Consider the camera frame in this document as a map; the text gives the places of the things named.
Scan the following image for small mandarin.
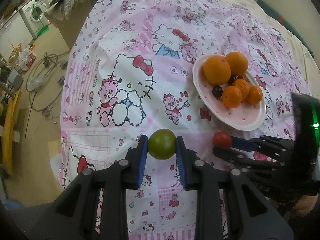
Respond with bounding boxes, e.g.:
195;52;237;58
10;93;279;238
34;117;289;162
232;79;250;100
222;86;242;108
246;86;263;105

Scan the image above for dark grape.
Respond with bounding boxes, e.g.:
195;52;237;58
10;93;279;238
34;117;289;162
227;76;237;86
212;85;223;100

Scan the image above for yellow wooden rack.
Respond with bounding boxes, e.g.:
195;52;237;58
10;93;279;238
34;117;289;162
1;90;22;175

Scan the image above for small mandarin top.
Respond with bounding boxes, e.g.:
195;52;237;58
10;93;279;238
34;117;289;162
232;79;250;100

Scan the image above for person right hand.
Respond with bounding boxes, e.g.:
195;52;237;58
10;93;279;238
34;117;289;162
290;194;318;218

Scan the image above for large orange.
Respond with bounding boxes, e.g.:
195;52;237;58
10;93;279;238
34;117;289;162
202;55;231;86
225;51;248;76

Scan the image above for pink strawberry pattern plate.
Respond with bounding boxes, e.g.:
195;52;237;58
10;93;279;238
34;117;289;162
193;54;265;131

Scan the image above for red cherry tomato front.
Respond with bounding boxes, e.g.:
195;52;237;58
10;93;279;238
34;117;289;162
212;131;233;148

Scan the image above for green grape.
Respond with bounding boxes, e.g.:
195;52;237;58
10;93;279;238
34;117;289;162
148;128;176;160

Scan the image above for red white plastic bag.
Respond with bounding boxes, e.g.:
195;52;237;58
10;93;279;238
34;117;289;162
18;45;36;72

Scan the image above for coiled floor cables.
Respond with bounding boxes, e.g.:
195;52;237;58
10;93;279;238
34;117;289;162
23;51;70;139

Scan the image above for white washing machine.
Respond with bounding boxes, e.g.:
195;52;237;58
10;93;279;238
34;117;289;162
20;0;48;40

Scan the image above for large orange front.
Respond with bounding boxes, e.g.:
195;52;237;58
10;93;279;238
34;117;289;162
202;55;231;86

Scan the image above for pink Hello Kitty cloth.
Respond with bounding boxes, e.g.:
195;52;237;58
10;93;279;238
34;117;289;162
48;0;317;240

